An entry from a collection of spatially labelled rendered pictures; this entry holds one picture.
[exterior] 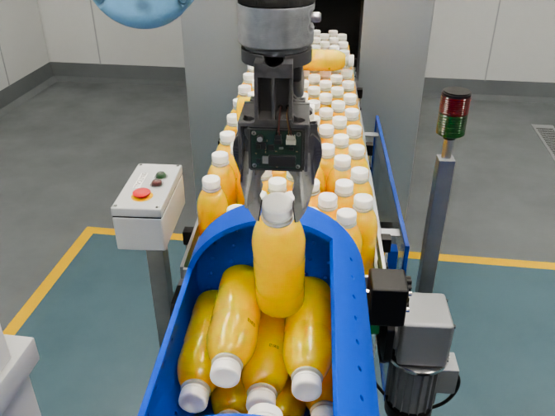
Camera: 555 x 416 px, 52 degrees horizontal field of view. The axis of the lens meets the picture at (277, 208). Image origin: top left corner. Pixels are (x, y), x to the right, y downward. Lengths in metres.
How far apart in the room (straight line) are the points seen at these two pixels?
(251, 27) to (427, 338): 0.86
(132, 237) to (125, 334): 1.36
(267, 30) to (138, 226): 0.69
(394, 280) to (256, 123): 0.61
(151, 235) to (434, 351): 0.64
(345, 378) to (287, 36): 0.36
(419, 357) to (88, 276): 1.93
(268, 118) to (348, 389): 0.29
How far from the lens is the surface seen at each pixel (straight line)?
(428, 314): 1.26
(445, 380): 1.39
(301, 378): 0.75
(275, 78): 0.55
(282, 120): 0.56
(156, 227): 1.15
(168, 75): 5.44
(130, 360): 2.40
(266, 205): 0.68
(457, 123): 1.31
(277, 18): 0.55
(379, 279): 1.10
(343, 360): 0.65
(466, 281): 2.85
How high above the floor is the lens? 1.66
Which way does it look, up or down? 30 degrees down
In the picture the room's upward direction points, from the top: straight up
